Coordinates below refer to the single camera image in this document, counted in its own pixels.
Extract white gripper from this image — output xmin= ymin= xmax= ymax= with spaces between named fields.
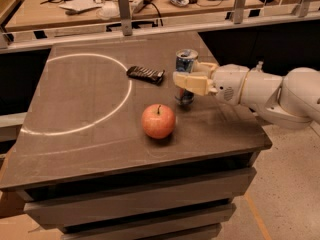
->
xmin=173 ymin=61 xmax=249 ymax=105

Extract blue silver redbull can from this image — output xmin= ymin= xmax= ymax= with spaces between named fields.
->
xmin=175 ymin=49 xmax=198 ymax=106

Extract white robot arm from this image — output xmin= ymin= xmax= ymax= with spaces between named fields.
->
xmin=173 ymin=62 xmax=320 ymax=129

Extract black snack bar wrapper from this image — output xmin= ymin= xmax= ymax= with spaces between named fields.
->
xmin=127 ymin=66 xmax=165 ymax=84

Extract clear sanitizer bottle right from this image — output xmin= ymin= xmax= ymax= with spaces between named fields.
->
xmin=255 ymin=61 xmax=264 ymax=72

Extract red apple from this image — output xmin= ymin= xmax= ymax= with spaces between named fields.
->
xmin=141 ymin=104 xmax=176 ymax=139

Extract grey power strip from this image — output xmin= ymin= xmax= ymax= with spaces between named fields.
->
xmin=131 ymin=0 xmax=153 ymax=13

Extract wooden drawer cabinet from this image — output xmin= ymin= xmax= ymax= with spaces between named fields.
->
xmin=14 ymin=151 xmax=259 ymax=240

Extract white papers on desk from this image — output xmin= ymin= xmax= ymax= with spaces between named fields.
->
xmin=60 ymin=0 xmax=102 ymax=12

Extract metal rail frame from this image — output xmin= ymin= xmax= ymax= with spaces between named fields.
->
xmin=0 ymin=0 xmax=320 ymax=53

